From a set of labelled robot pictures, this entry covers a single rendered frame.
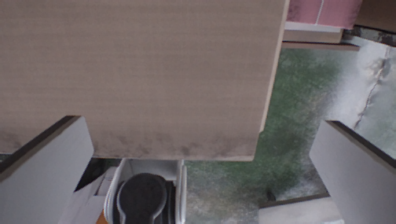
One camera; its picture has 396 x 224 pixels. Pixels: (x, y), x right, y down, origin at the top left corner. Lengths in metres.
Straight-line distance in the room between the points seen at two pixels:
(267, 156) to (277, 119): 0.35
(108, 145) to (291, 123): 1.52
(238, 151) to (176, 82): 0.10
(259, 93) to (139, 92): 0.11
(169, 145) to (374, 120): 1.90
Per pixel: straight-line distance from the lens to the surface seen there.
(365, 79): 1.78
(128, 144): 0.23
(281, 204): 1.98
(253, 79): 0.19
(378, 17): 1.21
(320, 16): 0.93
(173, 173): 0.60
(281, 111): 1.58
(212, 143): 0.22
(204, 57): 0.18
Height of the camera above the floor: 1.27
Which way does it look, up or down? 60 degrees down
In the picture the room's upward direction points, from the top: 180 degrees clockwise
